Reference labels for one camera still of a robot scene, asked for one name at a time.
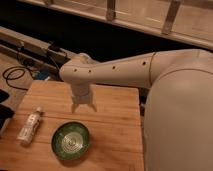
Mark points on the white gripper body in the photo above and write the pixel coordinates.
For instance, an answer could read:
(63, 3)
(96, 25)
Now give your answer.
(81, 93)

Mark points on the small clear plastic bottle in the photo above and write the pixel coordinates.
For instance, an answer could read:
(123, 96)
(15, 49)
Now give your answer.
(30, 126)

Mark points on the blue object on floor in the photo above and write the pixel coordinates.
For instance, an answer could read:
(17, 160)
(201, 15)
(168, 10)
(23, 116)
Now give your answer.
(42, 75)

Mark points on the green ceramic bowl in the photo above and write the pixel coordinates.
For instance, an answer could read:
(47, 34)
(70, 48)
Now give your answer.
(70, 141)

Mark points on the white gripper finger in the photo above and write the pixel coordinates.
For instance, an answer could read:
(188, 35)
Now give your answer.
(74, 106)
(93, 106)

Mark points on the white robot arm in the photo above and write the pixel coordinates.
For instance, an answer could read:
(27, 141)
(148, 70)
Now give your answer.
(178, 121)

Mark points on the black device at left edge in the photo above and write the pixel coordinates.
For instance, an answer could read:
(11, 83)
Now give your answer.
(6, 113)

